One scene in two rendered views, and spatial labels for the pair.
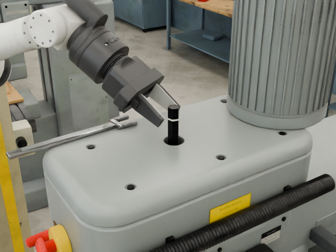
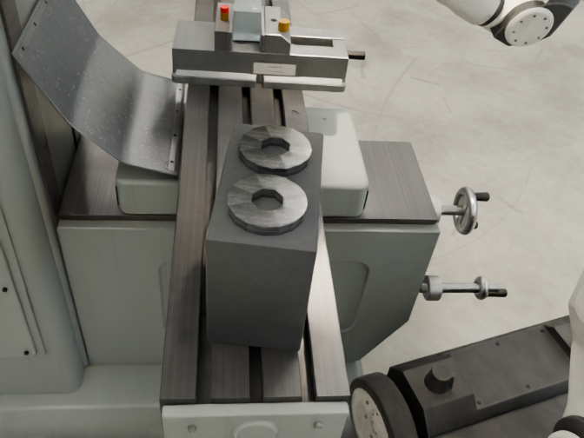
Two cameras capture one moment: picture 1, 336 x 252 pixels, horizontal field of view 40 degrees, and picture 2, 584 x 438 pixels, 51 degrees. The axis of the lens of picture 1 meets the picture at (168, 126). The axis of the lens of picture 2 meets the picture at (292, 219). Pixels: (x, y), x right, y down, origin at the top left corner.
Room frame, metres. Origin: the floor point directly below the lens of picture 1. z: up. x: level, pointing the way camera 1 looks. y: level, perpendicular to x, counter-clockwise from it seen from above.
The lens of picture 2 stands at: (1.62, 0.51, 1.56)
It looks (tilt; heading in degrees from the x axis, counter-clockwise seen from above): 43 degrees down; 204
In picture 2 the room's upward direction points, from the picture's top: 7 degrees clockwise
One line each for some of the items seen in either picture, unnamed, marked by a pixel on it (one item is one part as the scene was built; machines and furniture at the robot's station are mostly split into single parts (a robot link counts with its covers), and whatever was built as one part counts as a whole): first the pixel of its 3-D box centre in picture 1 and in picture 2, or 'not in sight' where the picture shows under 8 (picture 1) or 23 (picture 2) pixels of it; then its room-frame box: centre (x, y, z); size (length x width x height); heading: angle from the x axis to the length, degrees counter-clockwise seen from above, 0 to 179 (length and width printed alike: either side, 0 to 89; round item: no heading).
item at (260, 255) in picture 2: not in sight; (267, 231); (1.12, 0.26, 1.01); 0.22 x 0.12 x 0.20; 24
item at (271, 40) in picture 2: not in sight; (275, 29); (0.61, -0.02, 1.00); 0.12 x 0.06 x 0.04; 31
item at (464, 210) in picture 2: not in sight; (450, 210); (0.46, 0.41, 0.61); 0.16 x 0.12 x 0.12; 123
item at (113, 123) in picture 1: (74, 136); not in sight; (0.73, 0.17, 1.89); 0.24 x 0.04 x 0.01; 125
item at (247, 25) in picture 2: not in sight; (247, 19); (0.64, -0.07, 1.02); 0.06 x 0.05 x 0.06; 31
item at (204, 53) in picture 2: not in sight; (261, 44); (0.62, -0.04, 0.97); 0.35 x 0.15 x 0.11; 121
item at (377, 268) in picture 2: not in sight; (248, 265); (0.71, 0.01, 0.41); 0.80 x 0.30 x 0.60; 123
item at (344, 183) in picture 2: not in sight; (243, 151); (0.73, -0.01, 0.77); 0.50 x 0.35 x 0.12; 123
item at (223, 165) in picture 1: (180, 174); not in sight; (0.73, -0.02, 1.81); 0.47 x 0.26 x 0.16; 123
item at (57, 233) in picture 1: (60, 242); not in sight; (0.60, 0.18, 1.76); 0.06 x 0.02 x 0.06; 33
